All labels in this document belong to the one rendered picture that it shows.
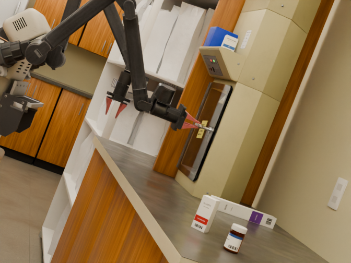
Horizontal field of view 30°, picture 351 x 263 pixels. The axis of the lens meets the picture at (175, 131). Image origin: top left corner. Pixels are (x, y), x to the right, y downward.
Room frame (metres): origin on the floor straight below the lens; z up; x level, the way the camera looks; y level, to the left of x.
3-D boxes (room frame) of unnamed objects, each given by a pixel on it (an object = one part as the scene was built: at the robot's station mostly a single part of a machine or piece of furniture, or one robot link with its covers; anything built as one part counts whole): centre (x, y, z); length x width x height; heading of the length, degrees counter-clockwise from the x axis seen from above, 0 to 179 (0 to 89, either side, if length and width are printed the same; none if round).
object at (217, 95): (2.67, -0.10, 1.19); 0.30 x 0.01 x 0.40; 14
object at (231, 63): (2.65, -0.05, 1.46); 0.32 x 0.11 x 0.10; 14
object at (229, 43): (2.59, -0.07, 1.54); 0.05 x 0.05 x 0.06; 4
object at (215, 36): (2.73, -0.04, 1.56); 0.10 x 0.10 x 0.09; 14
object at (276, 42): (2.70, -0.23, 1.33); 0.32 x 0.25 x 0.77; 14
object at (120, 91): (2.88, 0.29, 1.21); 0.10 x 0.07 x 0.07; 104
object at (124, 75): (2.88, 0.28, 1.27); 0.07 x 0.06 x 0.07; 93
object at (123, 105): (2.88, 0.28, 1.13); 0.07 x 0.07 x 0.09; 14
